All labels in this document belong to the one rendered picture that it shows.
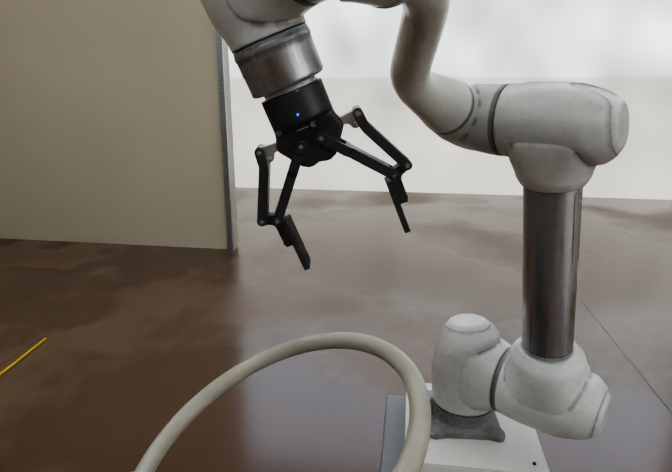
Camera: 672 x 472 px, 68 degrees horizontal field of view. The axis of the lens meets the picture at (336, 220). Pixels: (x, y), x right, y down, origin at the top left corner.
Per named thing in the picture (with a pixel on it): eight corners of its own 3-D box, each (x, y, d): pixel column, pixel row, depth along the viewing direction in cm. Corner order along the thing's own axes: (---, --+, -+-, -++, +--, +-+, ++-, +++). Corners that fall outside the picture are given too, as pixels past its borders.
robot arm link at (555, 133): (518, 383, 126) (614, 419, 112) (490, 427, 115) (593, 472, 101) (518, 72, 95) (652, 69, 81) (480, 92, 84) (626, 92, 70)
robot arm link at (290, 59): (239, 53, 60) (259, 100, 62) (225, 56, 52) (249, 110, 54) (308, 23, 59) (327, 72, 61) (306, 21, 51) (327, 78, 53)
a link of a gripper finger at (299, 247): (288, 221, 61) (282, 223, 61) (310, 269, 64) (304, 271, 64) (289, 213, 64) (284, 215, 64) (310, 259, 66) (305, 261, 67)
